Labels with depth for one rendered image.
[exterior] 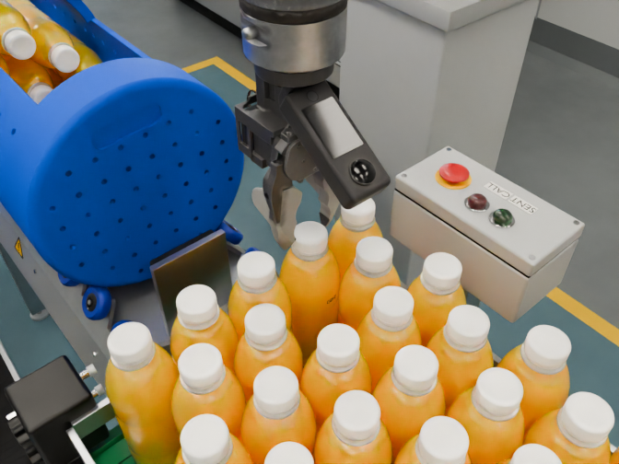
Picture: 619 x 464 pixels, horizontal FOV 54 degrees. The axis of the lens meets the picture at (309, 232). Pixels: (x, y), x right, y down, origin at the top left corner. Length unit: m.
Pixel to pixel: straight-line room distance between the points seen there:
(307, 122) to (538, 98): 2.76
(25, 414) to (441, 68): 0.94
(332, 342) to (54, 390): 0.31
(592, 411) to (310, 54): 0.37
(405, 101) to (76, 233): 0.82
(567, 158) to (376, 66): 1.61
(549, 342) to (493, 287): 0.15
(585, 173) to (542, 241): 2.10
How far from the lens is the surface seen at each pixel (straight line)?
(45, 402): 0.71
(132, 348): 0.58
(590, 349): 2.12
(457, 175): 0.75
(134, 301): 0.86
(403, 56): 1.32
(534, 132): 2.99
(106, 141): 0.70
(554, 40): 3.67
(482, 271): 0.73
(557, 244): 0.71
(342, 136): 0.54
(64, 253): 0.75
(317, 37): 0.51
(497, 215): 0.71
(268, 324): 0.58
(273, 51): 0.51
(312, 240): 0.65
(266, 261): 0.63
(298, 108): 0.54
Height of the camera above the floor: 1.56
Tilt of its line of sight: 43 degrees down
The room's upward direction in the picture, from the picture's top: straight up
